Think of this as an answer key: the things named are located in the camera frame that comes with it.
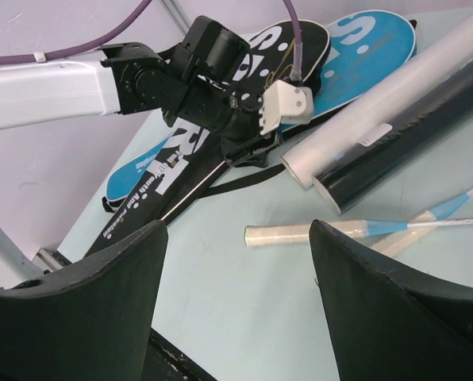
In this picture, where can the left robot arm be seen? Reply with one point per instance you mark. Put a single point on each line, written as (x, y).
(131, 79)

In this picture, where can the blue racket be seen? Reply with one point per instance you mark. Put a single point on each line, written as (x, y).
(394, 243)
(255, 236)

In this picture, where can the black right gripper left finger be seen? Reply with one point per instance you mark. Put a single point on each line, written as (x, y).
(89, 320)

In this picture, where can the black racket cover bag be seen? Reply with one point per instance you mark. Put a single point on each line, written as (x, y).
(164, 196)

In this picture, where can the white shuttlecock tube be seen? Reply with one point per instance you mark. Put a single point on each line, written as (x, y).
(399, 90)

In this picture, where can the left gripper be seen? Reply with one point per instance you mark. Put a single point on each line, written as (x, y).
(214, 63)

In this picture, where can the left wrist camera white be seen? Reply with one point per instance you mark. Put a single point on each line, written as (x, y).
(284, 103)

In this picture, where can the left aluminium frame post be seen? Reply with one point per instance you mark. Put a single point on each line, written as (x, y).
(15, 267)

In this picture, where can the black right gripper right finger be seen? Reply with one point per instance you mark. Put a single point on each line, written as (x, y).
(387, 320)

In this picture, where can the black shuttlecock tube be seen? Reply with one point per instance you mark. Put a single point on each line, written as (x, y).
(394, 143)

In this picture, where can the blue racket cover bag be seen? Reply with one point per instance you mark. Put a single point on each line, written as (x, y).
(344, 59)

